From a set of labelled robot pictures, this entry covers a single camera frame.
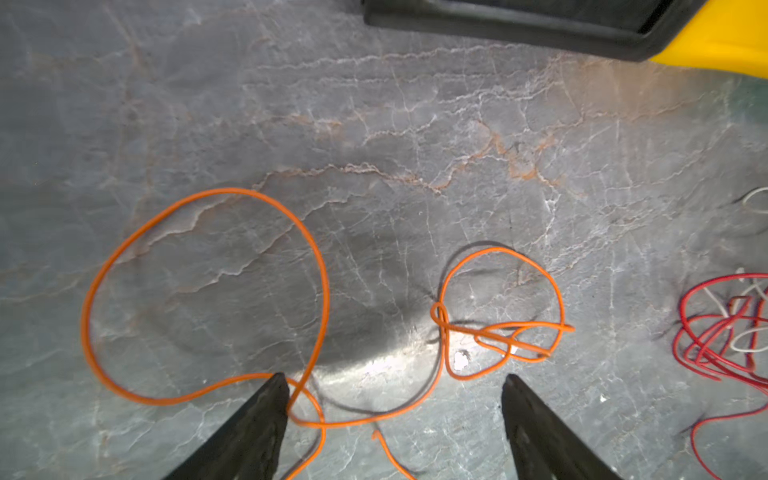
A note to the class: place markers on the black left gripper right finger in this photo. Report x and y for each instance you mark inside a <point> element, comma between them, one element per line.
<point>542,445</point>

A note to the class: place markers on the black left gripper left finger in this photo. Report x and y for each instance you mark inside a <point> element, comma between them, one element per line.
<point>247,445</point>

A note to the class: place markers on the black storage bin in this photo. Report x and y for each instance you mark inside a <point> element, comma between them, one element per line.
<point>623,30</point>

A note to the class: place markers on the yellow storage bin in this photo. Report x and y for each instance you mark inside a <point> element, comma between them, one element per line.
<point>724,35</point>

